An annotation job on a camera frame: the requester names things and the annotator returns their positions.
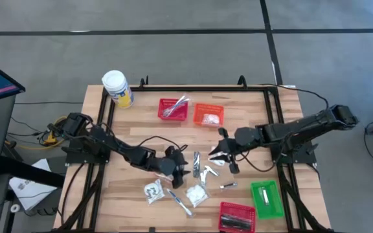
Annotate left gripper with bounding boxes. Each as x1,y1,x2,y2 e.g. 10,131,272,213
156,146,192,190

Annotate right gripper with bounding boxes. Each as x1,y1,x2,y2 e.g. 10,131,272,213
209,128,240,175

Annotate hair ties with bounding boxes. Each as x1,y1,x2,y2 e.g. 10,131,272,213
201,113,221,126
208,150,228,167
143,183,166,205

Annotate black comb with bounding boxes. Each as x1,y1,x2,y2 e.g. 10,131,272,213
220,219,251,231
192,151,201,179
221,212,252,224

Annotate cotton balls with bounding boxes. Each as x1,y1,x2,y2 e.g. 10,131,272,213
185,183,209,208

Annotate clear bag with black parts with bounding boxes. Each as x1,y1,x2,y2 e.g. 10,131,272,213
205,164,220,177

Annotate orange plastic mesh basket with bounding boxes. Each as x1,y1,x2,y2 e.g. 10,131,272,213
192,102,225,128

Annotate red plastic mesh basket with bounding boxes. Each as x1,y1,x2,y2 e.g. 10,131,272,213
218,201,257,233
157,98,190,122

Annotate green plastic mesh basket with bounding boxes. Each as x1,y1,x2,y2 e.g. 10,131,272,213
250,180,286,220

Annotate yellow white wipes canister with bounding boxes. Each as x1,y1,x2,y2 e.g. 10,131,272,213
101,69,135,109

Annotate white paper sheet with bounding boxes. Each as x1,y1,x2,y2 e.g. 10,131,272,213
8,158,58,212

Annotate black support beam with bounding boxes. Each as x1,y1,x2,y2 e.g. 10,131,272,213
0,156,66,189

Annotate black left wrist camera cable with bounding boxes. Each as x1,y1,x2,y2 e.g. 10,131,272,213
137,135,189,153

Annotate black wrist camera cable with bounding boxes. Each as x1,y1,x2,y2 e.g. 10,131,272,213
236,150,278,173
137,135,189,153

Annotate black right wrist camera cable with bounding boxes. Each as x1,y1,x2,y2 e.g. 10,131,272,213
236,150,278,173

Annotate black metal table frame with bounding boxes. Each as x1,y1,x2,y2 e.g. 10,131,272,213
55,74,335,233

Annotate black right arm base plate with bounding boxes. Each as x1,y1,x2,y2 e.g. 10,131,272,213
269,138,317,165

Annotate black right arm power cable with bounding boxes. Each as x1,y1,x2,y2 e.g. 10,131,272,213
260,83,330,109

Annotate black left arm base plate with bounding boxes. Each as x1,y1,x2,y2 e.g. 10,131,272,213
65,137,113,164

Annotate yellow cable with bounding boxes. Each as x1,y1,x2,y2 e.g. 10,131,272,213
5,115,67,151

